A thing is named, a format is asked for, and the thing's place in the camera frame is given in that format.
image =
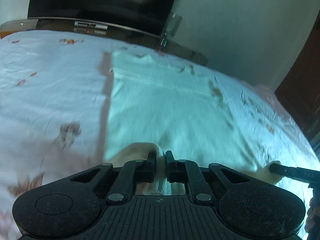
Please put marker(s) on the silver set-top box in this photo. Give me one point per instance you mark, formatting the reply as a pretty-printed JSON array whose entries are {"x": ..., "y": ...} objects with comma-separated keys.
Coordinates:
[{"x": 90, "y": 28}]

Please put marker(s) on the white knitted sweater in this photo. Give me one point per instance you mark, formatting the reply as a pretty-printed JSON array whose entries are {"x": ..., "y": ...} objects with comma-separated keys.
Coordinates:
[{"x": 156, "y": 107}]

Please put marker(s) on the glass table lamp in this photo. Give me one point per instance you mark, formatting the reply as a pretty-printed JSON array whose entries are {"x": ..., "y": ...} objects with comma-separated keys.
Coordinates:
[{"x": 170, "y": 29}]

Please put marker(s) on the brown wooden door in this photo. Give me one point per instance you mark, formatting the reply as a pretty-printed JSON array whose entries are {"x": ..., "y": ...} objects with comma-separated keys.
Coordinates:
[{"x": 299, "y": 91}]

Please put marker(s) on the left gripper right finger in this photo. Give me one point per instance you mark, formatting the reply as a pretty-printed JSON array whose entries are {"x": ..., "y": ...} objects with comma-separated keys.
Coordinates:
[{"x": 202, "y": 184}]

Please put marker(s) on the person's right hand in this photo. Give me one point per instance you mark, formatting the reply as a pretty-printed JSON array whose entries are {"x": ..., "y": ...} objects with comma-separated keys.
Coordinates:
[{"x": 312, "y": 221}]

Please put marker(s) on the wooden TV console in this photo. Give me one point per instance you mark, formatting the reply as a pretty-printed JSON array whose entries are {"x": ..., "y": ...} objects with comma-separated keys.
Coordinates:
[{"x": 114, "y": 32}]

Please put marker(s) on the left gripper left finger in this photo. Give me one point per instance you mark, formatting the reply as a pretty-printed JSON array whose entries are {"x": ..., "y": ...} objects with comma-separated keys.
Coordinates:
[{"x": 119, "y": 184}]

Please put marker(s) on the large black television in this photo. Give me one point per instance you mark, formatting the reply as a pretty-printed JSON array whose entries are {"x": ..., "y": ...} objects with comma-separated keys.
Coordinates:
[{"x": 149, "y": 16}]

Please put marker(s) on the floral white bed sheet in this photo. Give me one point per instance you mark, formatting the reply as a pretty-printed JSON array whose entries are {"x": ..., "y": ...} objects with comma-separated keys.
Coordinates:
[{"x": 55, "y": 96}]

